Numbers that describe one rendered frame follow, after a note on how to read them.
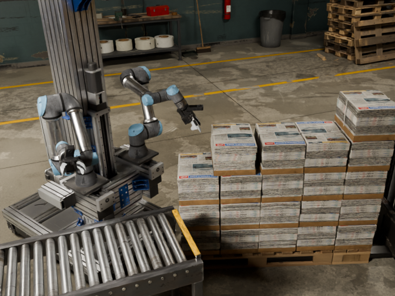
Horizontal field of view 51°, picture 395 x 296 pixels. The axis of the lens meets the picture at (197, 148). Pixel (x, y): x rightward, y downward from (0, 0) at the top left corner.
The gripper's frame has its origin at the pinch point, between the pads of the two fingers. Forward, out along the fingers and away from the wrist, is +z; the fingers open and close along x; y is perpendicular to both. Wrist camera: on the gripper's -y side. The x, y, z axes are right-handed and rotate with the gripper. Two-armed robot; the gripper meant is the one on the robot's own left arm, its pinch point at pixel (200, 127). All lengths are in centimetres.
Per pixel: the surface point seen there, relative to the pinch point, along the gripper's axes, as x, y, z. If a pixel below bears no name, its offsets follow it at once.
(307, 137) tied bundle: 8, -60, 41
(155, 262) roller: 96, 40, 14
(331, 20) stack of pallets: -608, -231, 183
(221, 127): -11.3, -10.1, 12.5
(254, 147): 18.3, -26.0, 23.6
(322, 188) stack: 18, -52, 78
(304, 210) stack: 18, -33, 88
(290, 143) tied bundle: 16, -48, 35
